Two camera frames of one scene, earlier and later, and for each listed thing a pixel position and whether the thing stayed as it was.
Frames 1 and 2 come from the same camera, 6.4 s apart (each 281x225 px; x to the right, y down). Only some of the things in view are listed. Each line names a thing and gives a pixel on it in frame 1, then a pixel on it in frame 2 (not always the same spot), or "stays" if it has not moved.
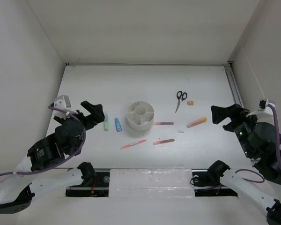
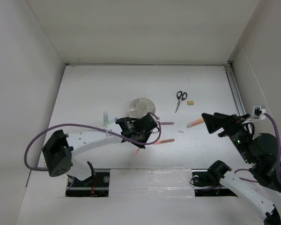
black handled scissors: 181,96 stays
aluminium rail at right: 234,86 stays
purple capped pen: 163,123 stays
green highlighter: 106,123 stays
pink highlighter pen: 139,142 to 137,151
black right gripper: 218,113 to 213,122
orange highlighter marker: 195,122 stays
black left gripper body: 87,119 to 141,141
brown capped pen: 161,141 stays
